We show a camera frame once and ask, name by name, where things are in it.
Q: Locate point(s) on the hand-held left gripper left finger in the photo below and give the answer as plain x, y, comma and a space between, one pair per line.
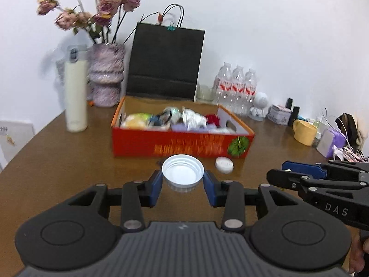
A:
155, 187

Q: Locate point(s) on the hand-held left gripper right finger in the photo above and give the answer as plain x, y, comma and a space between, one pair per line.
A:
210, 189

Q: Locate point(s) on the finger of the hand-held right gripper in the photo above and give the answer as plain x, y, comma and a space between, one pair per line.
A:
284, 177
302, 168

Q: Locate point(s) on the small white round cap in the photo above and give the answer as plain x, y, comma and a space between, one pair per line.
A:
224, 164

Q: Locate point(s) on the white ribbed jar lid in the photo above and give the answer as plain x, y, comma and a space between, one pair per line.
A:
181, 170

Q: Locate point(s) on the orange cardboard box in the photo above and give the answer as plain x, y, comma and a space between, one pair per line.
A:
173, 147

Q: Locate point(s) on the red rose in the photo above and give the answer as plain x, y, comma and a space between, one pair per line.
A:
212, 119

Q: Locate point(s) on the white yellow plush sheep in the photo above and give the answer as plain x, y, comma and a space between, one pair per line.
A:
135, 120

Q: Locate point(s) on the clear plastic bag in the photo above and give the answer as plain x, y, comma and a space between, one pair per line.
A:
193, 118

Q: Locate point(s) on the wooden desktop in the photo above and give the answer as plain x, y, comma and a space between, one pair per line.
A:
72, 155

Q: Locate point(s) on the person's right hand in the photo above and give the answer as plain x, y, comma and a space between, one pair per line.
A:
359, 254

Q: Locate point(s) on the yellow mug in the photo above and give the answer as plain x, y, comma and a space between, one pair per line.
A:
304, 132

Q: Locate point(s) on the purple white box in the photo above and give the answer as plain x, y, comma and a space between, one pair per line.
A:
330, 142

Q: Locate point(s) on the pink printed packet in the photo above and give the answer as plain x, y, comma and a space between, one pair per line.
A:
350, 153

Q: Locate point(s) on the black tube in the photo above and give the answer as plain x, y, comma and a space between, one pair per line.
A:
289, 104
296, 112

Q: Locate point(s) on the printed tin box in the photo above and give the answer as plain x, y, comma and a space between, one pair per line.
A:
278, 115

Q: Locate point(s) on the brown bag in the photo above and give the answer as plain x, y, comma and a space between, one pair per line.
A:
356, 129

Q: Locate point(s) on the white robot figurine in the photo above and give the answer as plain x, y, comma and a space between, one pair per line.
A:
259, 104

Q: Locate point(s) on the clear water bottle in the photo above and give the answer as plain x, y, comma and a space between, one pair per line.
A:
224, 86
238, 89
250, 92

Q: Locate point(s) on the clear glass cup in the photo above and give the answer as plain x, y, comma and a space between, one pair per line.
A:
206, 93

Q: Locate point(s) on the purple white vase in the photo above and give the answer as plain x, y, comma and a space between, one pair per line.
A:
106, 75

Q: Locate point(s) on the white thermos bottle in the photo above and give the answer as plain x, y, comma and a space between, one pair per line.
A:
75, 92

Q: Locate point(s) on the black paper bag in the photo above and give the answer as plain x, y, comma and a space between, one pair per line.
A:
164, 60

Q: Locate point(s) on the white printed calendar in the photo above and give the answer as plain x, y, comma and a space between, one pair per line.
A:
16, 144

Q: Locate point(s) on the green binder clip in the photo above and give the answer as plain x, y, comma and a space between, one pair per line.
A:
171, 28

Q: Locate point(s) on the dried pink flower bouquet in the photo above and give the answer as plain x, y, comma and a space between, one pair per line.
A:
101, 8

